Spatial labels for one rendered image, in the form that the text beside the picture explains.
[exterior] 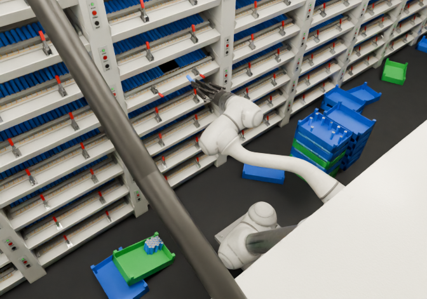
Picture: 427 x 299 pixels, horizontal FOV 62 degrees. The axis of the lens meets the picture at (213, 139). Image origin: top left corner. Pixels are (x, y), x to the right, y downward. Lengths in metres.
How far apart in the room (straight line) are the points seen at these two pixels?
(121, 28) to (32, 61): 0.38
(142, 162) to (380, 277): 0.25
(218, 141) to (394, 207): 1.02
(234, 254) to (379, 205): 1.39
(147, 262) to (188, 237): 1.95
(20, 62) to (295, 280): 1.33
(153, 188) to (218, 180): 2.29
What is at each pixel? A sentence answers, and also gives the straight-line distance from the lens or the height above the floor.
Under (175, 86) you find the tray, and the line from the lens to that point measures 1.93.
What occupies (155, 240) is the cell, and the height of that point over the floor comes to 0.08.
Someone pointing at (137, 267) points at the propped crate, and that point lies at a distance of 2.23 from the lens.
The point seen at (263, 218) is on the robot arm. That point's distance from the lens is 1.87.
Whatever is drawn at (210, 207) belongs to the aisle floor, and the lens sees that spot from 2.47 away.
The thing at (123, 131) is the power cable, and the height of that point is 1.84.
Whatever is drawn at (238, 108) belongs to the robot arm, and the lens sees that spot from 1.45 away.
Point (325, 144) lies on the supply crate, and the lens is 2.37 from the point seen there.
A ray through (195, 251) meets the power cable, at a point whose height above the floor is 1.78.
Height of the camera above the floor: 2.06
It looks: 45 degrees down
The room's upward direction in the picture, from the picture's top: 1 degrees clockwise
